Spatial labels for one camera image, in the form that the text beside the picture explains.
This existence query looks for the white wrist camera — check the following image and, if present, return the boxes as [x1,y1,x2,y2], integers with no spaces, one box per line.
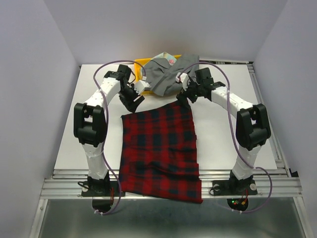
[175,72,189,91]
[134,77,151,95]

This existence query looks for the yellow plastic bin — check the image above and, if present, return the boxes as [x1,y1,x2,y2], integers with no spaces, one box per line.
[135,58,181,97]

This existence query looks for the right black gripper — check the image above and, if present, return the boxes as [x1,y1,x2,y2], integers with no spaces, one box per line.
[176,77,203,110]

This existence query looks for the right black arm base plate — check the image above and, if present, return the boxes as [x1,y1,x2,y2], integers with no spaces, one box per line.
[211,179,258,196]

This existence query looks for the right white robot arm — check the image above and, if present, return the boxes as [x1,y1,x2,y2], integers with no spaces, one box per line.
[175,68,271,196]

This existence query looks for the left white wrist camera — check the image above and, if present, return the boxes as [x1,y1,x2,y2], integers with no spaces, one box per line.
[134,77,151,95]

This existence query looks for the aluminium frame rail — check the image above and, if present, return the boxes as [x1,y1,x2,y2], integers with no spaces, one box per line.
[29,58,308,238]

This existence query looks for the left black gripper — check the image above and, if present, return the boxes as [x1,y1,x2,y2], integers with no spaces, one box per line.
[118,83,144,113]

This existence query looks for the grey skirt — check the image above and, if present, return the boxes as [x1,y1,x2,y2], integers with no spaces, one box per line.
[144,54,200,96]

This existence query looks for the red black plaid skirt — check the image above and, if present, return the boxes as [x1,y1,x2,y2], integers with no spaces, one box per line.
[119,101,203,204]

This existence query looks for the pastel patterned cloth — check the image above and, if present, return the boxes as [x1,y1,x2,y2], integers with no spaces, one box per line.
[152,52,181,65]

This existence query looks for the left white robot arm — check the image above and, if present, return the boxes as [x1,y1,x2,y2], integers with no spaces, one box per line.
[73,64,150,196]

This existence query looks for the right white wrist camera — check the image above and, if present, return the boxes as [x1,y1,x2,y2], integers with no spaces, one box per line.
[175,72,189,91]

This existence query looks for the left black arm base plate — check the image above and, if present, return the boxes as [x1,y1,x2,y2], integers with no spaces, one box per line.
[77,181,125,197]

